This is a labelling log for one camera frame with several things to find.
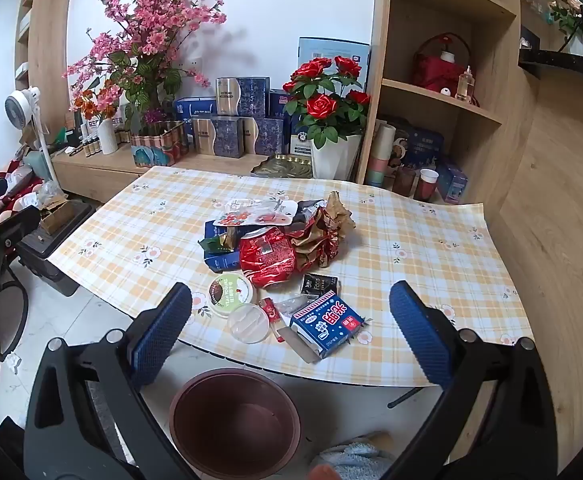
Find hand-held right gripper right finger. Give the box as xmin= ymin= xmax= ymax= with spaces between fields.
xmin=386 ymin=281 xmax=557 ymax=480

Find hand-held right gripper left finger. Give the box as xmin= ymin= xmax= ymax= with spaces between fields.
xmin=24 ymin=282 xmax=197 ymax=480

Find round container with green lid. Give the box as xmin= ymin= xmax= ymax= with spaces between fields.
xmin=208 ymin=273 xmax=257 ymax=317

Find blue white snowflake carton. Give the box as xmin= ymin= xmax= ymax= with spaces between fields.
xmin=276 ymin=296 xmax=373 ymax=363

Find brown plastic bin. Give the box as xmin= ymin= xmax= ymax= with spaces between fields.
xmin=170 ymin=367 xmax=302 ymax=479

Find clear plastic wrapper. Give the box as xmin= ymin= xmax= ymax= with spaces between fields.
xmin=275 ymin=294 xmax=313 ymax=317

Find gold red foil wrapper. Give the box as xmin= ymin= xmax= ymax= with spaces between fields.
xmin=290 ymin=191 xmax=357 ymax=269

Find black storage box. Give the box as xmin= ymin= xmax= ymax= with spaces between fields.
xmin=18 ymin=199 xmax=98 ymax=297

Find yellow checked floral tablecloth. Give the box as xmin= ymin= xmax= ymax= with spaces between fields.
xmin=46 ymin=165 xmax=535 ymax=388

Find clear round plastic lid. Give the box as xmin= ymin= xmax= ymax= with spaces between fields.
xmin=228 ymin=302 xmax=272 ymax=344

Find white desk fan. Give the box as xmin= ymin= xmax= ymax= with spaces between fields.
xmin=4 ymin=87 xmax=55 ymax=182

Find dark blue flat carton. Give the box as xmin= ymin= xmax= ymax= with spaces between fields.
xmin=204 ymin=220 xmax=244 ymax=269

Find wooden low cabinet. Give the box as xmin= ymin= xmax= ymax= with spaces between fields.
xmin=50 ymin=149 xmax=317 ymax=206

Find green snack packet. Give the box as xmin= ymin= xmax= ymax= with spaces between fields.
xmin=198 ymin=232 xmax=237 ymax=256

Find row of small bottles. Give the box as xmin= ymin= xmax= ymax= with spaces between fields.
xmin=78 ymin=134 xmax=103 ymax=158

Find small black packet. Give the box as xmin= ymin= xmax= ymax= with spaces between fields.
xmin=301 ymin=273 xmax=340 ymax=296

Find red sachet tube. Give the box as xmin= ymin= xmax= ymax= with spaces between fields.
xmin=261 ymin=297 xmax=285 ymax=344

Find white ribbed vase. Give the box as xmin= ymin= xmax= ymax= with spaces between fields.
xmin=96 ymin=117 xmax=120 ymax=156

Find red crumpled snack wrapper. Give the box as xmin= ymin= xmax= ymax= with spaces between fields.
xmin=239 ymin=226 xmax=298 ymax=289

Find orange artificial flowers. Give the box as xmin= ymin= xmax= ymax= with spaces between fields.
xmin=70 ymin=80 xmax=122 ymax=122

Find light blue fuzzy slipper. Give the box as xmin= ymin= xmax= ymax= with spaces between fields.
xmin=310 ymin=431 xmax=398 ymax=480

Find red paper cup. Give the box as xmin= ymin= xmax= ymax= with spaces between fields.
xmin=413 ymin=168 xmax=440 ymax=202

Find dark brown cup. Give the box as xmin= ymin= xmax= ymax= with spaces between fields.
xmin=392 ymin=165 xmax=417 ymax=198

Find white red face mask packet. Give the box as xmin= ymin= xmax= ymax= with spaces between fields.
xmin=214 ymin=198 xmax=298 ymax=229

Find patterned planter box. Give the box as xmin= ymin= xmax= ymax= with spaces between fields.
xmin=130 ymin=120 xmax=190 ymax=167

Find black foil wrapper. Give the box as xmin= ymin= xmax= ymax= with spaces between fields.
xmin=291 ymin=200 xmax=328 ymax=229

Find stack of pastel cups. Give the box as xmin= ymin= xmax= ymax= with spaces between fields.
xmin=364 ymin=120 xmax=398 ymax=189

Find dark blue moon print box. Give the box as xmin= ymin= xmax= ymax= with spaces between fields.
xmin=386 ymin=119 xmax=445 ymax=172

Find white faceted flower pot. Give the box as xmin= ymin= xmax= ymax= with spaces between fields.
xmin=311 ymin=133 xmax=363 ymax=181

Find gold metal tray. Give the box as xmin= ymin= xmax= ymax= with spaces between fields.
xmin=250 ymin=153 xmax=315 ymax=180

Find blue gift bag box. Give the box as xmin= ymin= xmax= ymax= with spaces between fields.
xmin=173 ymin=96 xmax=220 ymax=126

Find wooden shelf unit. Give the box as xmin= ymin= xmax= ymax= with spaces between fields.
xmin=355 ymin=0 xmax=539 ymax=207

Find dark blue box round emblem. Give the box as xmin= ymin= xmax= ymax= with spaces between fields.
xmin=288 ymin=114 xmax=317 ymax=157

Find pink artificial blossom branches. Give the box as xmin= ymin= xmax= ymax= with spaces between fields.
xmin=62 ymin=0 xmax=228 ymax=136

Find red artificial rose plant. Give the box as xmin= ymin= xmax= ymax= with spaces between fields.
xmin=282 ymin=56 xmax=371 ymax=151

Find clear perfume bottle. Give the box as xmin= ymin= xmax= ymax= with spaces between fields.
xmin=455 ymin=65 xmax=475 ymax=102

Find small dark blue box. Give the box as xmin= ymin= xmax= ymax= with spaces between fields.
xmin=269 ymin=88 xmax=297 ymax=121

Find red gift basket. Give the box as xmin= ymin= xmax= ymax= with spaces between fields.
xmin=411 ymin=33 xmax=473 ymax=97

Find large light blue box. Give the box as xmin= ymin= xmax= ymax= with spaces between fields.
xmin=298 ymin=36 xmax=371 ymax=92

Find pink flowering potted plant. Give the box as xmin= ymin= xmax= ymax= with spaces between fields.
xmin=548 ymin=0 xmax=583 ymax=54

